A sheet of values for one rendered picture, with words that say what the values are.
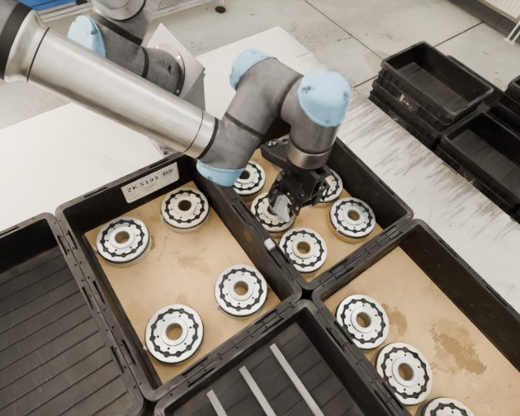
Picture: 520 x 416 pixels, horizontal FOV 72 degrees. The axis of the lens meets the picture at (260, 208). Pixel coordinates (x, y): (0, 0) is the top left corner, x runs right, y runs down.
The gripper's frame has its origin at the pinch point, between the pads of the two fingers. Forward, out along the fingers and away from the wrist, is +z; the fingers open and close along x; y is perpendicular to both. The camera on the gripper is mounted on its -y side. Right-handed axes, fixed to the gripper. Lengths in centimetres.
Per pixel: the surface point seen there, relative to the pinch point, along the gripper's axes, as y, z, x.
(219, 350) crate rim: 19.8, -7.9, -28.7
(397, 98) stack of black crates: -33, 36, 95
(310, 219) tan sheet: 5.6, 2.2, 4.1
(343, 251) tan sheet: 15.7, 2.2, 5.4
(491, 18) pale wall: -88, 82, 290
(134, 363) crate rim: 13.8, -6.5, -40.7
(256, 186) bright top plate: -7.2, -0.6, -2.6
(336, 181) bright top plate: 1.5, -0.5, 14.6
